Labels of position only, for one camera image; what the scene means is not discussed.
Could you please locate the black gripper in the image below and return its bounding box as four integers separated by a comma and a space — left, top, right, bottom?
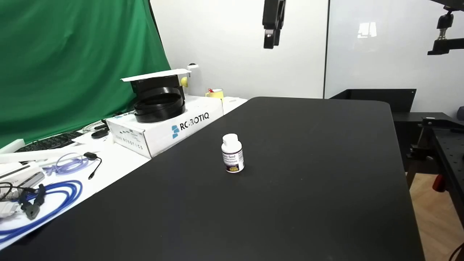
261, 0, 287, 51

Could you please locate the white pill bottle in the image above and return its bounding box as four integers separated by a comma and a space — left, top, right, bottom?
220, 132, 246, 176

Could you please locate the yellow tape roll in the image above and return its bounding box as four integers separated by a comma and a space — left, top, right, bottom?
204, 87, 226, 102

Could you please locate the black box with white lid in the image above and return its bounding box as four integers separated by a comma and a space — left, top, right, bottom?
120, 67, 193, 99

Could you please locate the dark low cabinet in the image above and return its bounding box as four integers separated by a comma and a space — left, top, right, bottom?
331, 87, 418, 116

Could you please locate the white Robotiq cardboard box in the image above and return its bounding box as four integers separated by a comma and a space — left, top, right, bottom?
103, 95, 225, 160

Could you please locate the small black device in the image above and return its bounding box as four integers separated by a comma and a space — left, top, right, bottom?
90, 122, 110, 141

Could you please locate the green backdrop cloth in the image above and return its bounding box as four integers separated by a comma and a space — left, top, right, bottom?
0, 0, 171, 150

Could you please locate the black side table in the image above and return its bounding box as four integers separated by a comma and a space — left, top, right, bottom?
407, 112, 464, 230

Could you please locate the black keyboard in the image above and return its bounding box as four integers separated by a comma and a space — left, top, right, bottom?
14, 130, 84, 154

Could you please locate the white power adapter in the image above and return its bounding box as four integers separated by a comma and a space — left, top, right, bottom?
0, 161, 45, 183

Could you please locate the black plastic clamp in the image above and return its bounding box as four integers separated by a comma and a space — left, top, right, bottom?
19, 183, 48, 222

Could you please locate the black coiled strap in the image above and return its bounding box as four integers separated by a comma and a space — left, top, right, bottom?
133, 86, 187, 124

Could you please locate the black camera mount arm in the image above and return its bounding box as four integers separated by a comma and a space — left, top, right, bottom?
426, 0, 464, 57

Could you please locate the thin black cable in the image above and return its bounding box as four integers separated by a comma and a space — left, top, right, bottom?
83, 151, 104, 182

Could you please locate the pale blue cable bundle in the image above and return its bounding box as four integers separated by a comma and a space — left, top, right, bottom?
42, 151, 93, 177

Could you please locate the blue coiled cable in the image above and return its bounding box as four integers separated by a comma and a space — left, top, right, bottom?
0, 179, 84, 244

